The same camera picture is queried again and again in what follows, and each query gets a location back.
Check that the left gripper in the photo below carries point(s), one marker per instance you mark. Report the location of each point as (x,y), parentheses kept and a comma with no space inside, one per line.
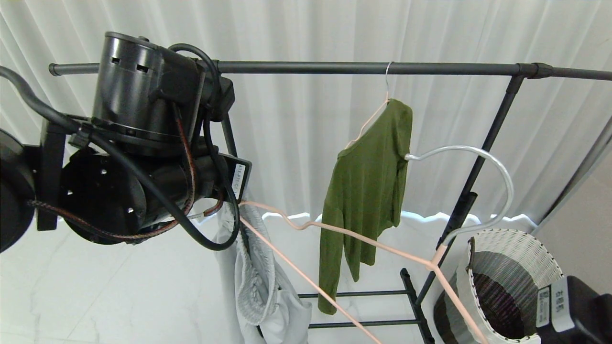
(105,200)

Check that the pale grey shorts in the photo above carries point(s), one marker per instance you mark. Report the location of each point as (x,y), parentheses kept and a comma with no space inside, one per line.
(258,286)

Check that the green long-sleeved shirt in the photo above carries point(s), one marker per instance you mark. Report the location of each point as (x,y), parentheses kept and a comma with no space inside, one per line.
(368,191)

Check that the pink clothes hanger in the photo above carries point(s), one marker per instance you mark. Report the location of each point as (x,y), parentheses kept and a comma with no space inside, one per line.
(509,191)
(386,83)

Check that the black clothes rack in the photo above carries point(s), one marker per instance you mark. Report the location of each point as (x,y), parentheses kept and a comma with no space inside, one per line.
(311,67)

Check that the white laundry basket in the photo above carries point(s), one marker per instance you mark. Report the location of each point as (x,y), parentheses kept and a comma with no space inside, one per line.
(521,248)

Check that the white curtain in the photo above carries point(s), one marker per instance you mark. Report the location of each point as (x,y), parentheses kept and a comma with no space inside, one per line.
(296,143)

